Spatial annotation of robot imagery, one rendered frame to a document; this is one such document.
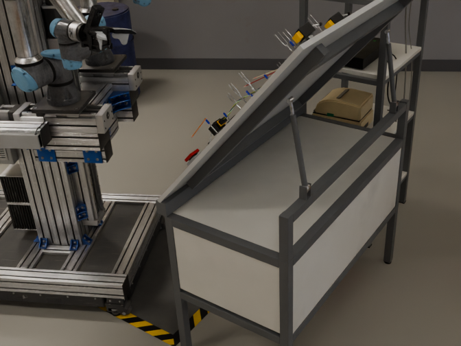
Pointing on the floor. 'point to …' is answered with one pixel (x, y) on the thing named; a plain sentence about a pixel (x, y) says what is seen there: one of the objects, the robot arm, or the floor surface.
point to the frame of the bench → (267, 255)
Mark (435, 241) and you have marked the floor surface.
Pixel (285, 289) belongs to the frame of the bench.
